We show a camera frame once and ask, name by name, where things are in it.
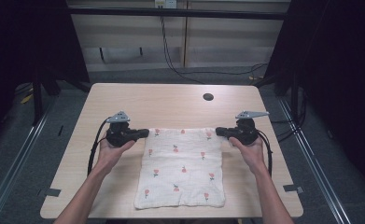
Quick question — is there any white flower print cloth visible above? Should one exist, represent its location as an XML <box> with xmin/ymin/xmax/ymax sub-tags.
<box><xmin>133</xmin><ymin>127</ymin><xmax>227</xmax><ymax>210</ymax></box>

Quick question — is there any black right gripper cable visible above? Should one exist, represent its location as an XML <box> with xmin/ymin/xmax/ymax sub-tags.
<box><xmin>256</xmin><ymin>128</ymin><xmax>274</xmax><ymax>177</ymax></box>

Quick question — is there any black stand post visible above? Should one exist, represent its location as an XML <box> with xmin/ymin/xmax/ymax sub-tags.
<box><xmin>289</xmin><ymin>70</ymin><xmax>300</xmax><ymax>120</ymax></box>
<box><xmin>30</xmin><ymin>66</ymin><xmax>45</xmax><ymax>127</ymax></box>

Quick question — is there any person's left hand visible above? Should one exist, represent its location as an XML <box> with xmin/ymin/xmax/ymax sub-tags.
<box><xmin>93</xmin><ymin>134</ymin><xmax>137</xmax><ymax>175</ymax></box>

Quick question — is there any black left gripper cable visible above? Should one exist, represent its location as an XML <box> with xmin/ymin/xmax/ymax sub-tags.
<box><xmin>87</xmin><ymin>119</ymin><xmax>113</xmax><ymax>177</ymax></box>

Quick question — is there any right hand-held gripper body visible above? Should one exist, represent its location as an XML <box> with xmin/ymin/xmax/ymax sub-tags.
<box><xmin>229</xmin><ymin>109</ymin><xmax>271</xmax><ymax>147</ymax></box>

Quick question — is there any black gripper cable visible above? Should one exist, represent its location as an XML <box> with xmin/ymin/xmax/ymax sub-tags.
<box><xmin>87</xmin><ymin>119</ymin><xmax>113</xmax><ymax>177</ymax></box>
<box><xmin>256</xmin><ymin>128</ymin><xmax>274</xmax><ymax>177</ymax></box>

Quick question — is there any black horizontal bar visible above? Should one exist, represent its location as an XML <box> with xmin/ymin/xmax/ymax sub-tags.
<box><xmin>65</xmin><ymin>7</ymin><xmax>292</xmax><ymax>21</ymax></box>

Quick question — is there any yellow floor item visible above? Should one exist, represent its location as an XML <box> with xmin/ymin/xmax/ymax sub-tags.
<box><xmin>19</xmin><ymin>91</ymin><xmax>35</xmax><ymax>105</ymax></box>

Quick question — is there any long black wall cable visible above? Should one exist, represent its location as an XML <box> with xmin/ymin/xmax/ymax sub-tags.
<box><xmin>159</xmin><ymin>15</ymin><xmax>269</xmax><ymax>86</ymax></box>

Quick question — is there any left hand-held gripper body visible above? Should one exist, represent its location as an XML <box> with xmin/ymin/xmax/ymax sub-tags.
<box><xmin>105</xmin><ymin>110</ymin><xmax>138</xmax><ymax>148</ymax></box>

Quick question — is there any metal floor rail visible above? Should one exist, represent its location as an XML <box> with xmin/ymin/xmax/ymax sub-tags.
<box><xmin>0</xmin><ymin>88</ymin><xmax>61</xmax><ymax>224</ymax></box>
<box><xmin>275</xmin><ymin>95</ymin><xmax>355</xmax><ymax>224</ymax></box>

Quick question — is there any grey tape strip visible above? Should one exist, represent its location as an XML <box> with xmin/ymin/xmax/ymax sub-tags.
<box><xmin>38</xmin><ymin>187</ymin><xmax>63</xmax><ymax>198</ymax></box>
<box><xmin>283</xmin><ymin>183</ymin><xmax>305</xmax><ymax>195</ymax></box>

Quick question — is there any black curtain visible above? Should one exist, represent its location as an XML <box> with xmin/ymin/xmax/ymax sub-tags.
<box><xmin>253</xmin><ymin>0</ymin><xmax>365</xmax><ymax>190</ymax></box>
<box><xmin>0</xmin><ymin>0</ymin><xmax>91</xmax><ymax>150</ymax></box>

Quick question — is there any person's right hand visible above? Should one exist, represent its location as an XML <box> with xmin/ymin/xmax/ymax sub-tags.
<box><xmin>228</xmin><ymin>134</ymin><xmax>266</xmax><ymax>175</ymax></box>

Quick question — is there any bundle of black floor cables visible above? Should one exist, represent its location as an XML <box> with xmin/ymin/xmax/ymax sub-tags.
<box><xmin>269</xmin><ymin>86</ymin><xmax>308</xmax><ymax>145</ymax></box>

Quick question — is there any white wall power outlet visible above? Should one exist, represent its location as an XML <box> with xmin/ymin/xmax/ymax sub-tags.
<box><xmin>153</xmin><ymin>0</ymin><xmax>178</xmax><ymax>9</ymax></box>

